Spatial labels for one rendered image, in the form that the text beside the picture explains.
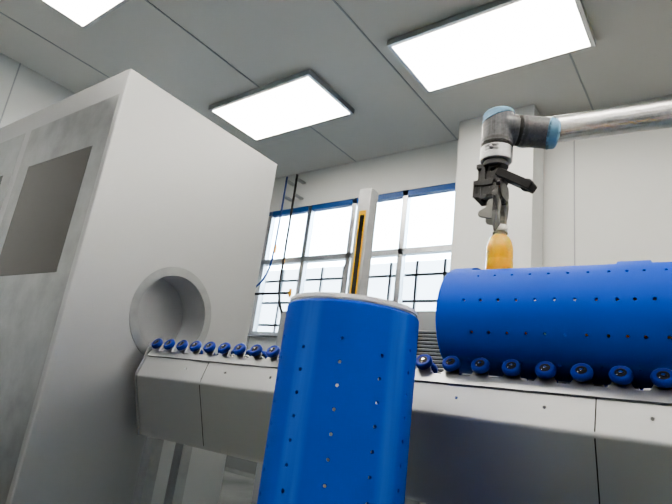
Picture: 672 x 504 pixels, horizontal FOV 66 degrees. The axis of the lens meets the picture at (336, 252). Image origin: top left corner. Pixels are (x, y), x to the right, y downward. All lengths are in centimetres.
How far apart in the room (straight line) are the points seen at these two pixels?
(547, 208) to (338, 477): 385
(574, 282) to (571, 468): 39
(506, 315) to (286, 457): 60
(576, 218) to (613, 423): 340
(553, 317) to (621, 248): 314
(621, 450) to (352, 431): 54
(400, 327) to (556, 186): 374
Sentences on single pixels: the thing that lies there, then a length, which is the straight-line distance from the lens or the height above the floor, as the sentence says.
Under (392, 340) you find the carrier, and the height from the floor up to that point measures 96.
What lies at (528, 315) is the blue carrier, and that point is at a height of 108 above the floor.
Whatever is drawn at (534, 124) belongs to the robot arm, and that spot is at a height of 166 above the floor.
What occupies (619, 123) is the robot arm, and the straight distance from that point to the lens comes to 184.
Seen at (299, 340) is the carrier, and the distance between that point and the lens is 101.
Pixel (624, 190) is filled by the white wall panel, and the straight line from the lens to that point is 453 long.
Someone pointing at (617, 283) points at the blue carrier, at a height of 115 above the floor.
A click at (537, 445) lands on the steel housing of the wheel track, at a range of 125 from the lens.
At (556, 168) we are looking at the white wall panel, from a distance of 473.
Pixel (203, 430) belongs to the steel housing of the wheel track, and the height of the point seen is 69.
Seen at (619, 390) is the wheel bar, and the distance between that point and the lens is 124.
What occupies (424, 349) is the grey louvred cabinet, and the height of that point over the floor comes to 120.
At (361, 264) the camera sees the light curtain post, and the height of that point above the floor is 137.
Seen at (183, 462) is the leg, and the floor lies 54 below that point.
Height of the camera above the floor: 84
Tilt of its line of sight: 16 degrees up
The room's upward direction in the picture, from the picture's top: 7 degrees clockwise
